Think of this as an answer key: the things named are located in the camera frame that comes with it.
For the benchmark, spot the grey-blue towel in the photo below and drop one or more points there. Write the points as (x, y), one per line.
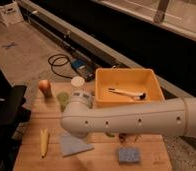
(71, 145)

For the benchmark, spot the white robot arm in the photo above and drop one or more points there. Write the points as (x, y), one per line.
(176, 117)

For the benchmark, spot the white paper cup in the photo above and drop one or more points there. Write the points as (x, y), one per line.
(78, 82)

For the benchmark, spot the green translucent cup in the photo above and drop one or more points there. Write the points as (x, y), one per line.
(63, 99)

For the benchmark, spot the blue black power device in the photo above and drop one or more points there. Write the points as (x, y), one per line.
(83, 69)

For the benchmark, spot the yellow plastic bin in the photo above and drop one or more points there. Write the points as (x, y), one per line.
(134, 80)

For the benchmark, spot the dark grape bunch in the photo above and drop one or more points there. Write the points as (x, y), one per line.
(123, 137)

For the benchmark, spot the yellow corn cob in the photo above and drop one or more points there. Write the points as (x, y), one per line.
(44, 139)

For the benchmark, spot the blue sponge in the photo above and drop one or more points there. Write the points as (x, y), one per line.
(128, 155)

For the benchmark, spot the black chair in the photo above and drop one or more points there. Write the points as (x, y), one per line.
(12, 113)

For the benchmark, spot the white cardboard box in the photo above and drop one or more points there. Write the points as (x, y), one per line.
(10, 14)

